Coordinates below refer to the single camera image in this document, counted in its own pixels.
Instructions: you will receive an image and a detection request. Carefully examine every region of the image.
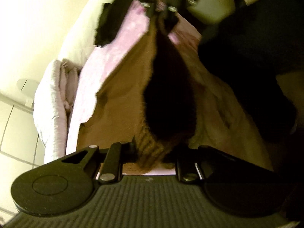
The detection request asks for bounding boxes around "brown knit sweater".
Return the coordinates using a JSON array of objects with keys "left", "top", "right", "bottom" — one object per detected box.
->
[{"left": 77, "top": 14, "right": 272, "bottom": 173}]

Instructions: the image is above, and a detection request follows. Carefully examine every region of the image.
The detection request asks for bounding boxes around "black folded garment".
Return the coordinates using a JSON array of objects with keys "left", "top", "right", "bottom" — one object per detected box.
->
[{"left": 94, "top": 0, "right": 133, "bottom": 47}]

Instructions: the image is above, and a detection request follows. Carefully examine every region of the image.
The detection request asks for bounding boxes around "person dark clothing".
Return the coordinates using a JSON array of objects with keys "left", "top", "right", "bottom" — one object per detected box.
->
[{"left": 198, "top": 0, "right": 303, "bottom": 169}]

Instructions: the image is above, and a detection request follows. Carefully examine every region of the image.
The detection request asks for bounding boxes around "pink floral bed blanket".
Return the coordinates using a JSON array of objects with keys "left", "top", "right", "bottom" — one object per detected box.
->
[{"left": 66, "top": 1, "right": 201, "bottom": 174}]

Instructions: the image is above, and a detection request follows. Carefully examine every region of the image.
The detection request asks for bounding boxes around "white rolled quilt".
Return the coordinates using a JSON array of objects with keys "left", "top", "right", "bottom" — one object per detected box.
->
[{"left": 33, "top": 59, "right": 80, "bottom": 164}]

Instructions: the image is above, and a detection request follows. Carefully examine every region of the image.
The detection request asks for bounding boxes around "cream wardrobe with drawers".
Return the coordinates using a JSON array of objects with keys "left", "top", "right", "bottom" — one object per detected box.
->
[{"left": 1, "top": 79, "right": 45, "bottom": 224}]

